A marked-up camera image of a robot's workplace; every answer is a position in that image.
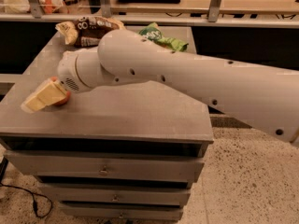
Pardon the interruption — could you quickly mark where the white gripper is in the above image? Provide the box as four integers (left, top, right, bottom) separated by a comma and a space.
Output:
21, 51, 82, 113

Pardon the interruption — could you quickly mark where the red apple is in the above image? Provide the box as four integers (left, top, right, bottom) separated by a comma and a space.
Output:
50, 77, 71, 106

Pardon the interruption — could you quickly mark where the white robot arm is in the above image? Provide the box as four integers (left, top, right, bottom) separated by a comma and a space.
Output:
21, 30, 299, 147

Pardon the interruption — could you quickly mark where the brown chip bag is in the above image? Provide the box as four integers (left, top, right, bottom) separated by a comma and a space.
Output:
55, 16, 124, 48

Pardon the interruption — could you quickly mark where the green chip bag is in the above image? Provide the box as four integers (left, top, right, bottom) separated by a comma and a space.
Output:
138, 22, 188, 51

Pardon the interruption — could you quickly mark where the top cabinet drawer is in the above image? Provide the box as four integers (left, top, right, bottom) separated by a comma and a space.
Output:
4, 150, 204, 182

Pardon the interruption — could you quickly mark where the cabinet drawer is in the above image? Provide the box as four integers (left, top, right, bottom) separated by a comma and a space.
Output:
38, 183, 191, 206
59, 203, 183, 221
4, 150, 204, 182

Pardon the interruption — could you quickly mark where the grey drawer cabinet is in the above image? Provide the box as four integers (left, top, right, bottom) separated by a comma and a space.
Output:
1, 35, 213, 211

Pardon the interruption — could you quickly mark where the middle cabinet drawer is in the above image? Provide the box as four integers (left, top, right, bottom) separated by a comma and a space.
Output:
38, 183, 191, 206

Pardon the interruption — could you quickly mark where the bottom cabinet drawer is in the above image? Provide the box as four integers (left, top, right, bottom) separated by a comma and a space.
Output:
59, 203, 183, 221

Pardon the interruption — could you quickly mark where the black floor cable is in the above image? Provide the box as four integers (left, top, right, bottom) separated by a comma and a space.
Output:
0, 182, 54, 219

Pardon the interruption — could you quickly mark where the metal railing frame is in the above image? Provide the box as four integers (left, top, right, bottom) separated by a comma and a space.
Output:
0, 0, 299, 29

